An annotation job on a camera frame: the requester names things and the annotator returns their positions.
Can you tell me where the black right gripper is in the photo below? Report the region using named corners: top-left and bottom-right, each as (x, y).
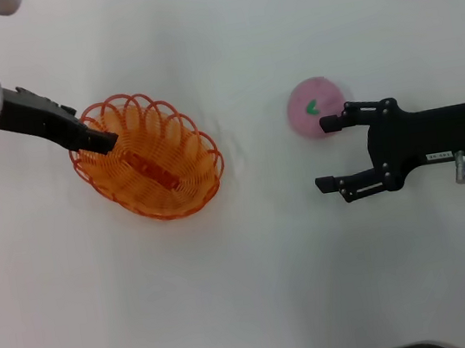
top-left (303, 84), bottom-right (465, 209)

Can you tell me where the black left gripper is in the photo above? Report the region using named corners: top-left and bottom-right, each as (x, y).
top-left (0, 72), bottom-right (122, 171)

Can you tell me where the orange woven plastic basket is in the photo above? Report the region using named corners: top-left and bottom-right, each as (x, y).
top-left (61, 80), bottom-right (233, 235)

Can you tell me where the pink toy peach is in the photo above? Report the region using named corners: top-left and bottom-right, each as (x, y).
top-left (282, 73), bottom-right (352, 144)

